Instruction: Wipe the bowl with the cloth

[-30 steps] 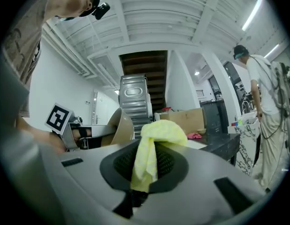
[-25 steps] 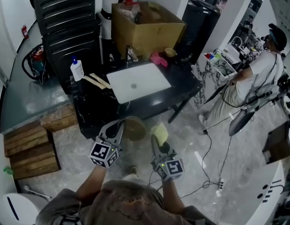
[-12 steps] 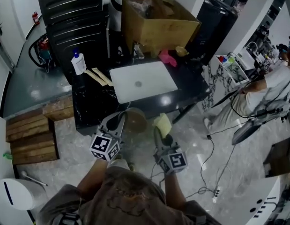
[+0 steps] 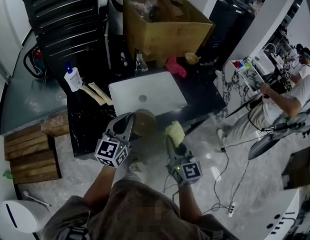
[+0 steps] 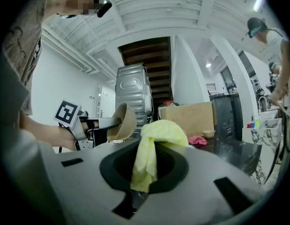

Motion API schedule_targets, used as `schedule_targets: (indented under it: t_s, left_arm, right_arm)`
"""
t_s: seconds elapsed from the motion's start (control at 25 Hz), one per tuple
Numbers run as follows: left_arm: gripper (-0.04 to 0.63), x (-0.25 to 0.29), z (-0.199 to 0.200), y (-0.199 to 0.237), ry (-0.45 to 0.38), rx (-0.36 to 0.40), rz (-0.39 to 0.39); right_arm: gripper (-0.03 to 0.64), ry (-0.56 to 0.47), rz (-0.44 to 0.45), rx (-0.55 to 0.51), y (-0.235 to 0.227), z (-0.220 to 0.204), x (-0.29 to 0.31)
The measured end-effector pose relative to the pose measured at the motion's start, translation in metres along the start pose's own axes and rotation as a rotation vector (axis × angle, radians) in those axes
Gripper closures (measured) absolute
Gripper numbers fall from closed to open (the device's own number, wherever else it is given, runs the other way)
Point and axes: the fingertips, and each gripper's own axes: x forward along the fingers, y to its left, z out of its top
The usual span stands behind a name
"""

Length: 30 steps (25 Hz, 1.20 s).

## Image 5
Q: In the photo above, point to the metal faucet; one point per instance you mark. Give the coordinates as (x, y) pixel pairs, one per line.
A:
(262, 102)

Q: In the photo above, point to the person's patterned grey shirt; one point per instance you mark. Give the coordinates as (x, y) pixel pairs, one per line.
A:
(25, 43)

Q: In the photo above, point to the yellow cloth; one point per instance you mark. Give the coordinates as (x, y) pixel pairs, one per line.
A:
(158, 131)

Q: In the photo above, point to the white door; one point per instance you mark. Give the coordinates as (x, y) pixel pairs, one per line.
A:
(105, 102)

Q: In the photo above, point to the round ceiling lamp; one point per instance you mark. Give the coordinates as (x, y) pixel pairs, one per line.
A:
(208, 65)

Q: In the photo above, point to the dark wooden staircase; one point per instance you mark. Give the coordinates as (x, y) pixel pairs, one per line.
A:
(149, 62)

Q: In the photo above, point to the small beige bowl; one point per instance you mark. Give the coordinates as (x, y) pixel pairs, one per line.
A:
(209, 133)

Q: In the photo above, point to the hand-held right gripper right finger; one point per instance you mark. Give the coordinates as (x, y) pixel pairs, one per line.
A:
(205, 172)

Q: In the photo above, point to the silver washing machine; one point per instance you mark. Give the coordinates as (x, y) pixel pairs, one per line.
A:
(131, 88)

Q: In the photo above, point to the person's left forearm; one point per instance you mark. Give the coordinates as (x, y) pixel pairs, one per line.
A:
(51, 135)

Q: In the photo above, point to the black cabinet appliance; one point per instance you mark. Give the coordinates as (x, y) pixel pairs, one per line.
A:
(226, 116)

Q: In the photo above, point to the black head-worn camera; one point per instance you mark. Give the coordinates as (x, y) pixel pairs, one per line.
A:
(104, 8)

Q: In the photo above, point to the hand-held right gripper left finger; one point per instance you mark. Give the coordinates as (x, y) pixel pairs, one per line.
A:
(79, 186)

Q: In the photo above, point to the marble counter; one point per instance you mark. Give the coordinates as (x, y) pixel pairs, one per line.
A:
(264, 135)

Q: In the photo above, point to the cardboard box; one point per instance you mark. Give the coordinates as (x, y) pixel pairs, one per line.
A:
(189, 118)

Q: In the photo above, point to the pink cloth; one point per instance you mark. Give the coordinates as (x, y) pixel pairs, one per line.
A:
(198, 140)

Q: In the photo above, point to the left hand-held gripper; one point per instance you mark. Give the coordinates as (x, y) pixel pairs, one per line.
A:
(79, 128)

